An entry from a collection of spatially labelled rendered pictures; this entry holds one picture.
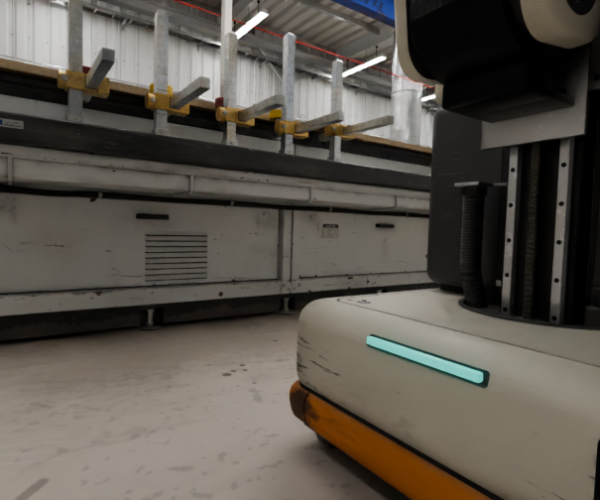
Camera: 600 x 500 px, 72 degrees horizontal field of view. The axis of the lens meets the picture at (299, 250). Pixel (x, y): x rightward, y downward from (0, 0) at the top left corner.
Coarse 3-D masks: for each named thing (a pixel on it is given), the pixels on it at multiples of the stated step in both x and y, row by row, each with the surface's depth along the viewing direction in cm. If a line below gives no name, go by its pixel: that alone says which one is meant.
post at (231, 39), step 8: (232, 32) 149; (232, 40) 149; (232, 48) 149; (224, 56) 151; (232, 56) 149; (224, 64) 151; (232, 64) 150; (224, 72) 151; (232, 72) 150; (224, 80) 151; (232, 80) 150; (224, 88) 151; (232, 88) 150; (224, 96) 151; (232, 96) 150; (224, 104) 151; (232, 104) 150; (224, 128) 151; (232, 128) 151; (224, 136) 152; (232, 136) 151
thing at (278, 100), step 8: (272, 96) 132; (280, 96) 131; (256, 104) 141; (264, 104) 136; (272, 104) 132; (280, 104) 131; (240, 112) 150; (248, 112) 145; (256, 112) 141; (264, 112) 141
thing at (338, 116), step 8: (336, 112) 145; (344, 112) 146; (312, 120) 156; (320, 120) 152; (328, 120) 149; (336, 120) 146; (296, 128) 165; (304, 128) 160; (312, 128) 158; (280, 136) 175
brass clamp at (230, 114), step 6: (222, 108) 148; (228, 108) 149; (234, 108) 150; (216, 114) 150; (222, 114) 148; (228, 114) 149; (234, 114) 150; (222, 120) 150; (228, 120) 149; (234, 120) 150; (240, 120) 152; (252, 120) 154; (240, 126) 157; (246, 126) 157
